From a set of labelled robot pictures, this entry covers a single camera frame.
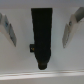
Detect white cabinet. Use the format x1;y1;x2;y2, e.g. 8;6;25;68
0;69;84;84

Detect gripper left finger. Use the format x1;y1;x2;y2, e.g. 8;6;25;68
0;12;18;48

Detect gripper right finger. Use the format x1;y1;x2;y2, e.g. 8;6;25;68
61;6;84;50

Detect white sliding door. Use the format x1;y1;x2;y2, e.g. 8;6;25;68
0;0;84;73

